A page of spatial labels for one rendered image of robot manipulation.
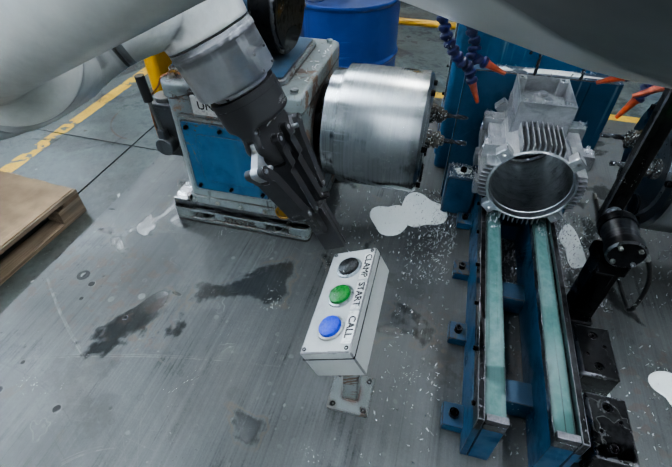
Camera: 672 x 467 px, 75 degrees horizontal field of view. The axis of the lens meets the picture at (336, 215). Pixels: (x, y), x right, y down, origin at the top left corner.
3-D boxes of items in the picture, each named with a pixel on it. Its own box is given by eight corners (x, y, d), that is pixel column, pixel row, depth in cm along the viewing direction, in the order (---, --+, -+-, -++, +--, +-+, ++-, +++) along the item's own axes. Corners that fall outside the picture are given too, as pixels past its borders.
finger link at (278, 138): (281, 129, 48) (276, 136, 47) (325, 207, 54) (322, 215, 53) (252, 138, 50) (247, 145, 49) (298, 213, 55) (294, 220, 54)
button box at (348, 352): (347, 275, 68) (332, 251, 65) (390, 270, 65) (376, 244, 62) (316, 376, 56) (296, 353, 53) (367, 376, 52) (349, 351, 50)
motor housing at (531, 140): (471, 161, 105) (489, 87, 92) (555, 173, 101) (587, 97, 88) (468, 216, 90) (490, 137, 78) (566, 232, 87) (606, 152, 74)
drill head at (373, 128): (298, 133, 115) (291, 36, 98) (439, 153, 108) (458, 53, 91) (263, 192, 97) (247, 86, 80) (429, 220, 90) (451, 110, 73)
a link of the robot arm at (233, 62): (262, 2, 44) (290, 56, 47) (197, 34, 49) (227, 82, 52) (223, 34, 38) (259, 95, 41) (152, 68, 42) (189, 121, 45)
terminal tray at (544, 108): (506, 105, 94) (515, 73, 89) (559, 111, 92) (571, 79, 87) (507, 134, 85) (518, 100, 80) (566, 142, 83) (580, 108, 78)
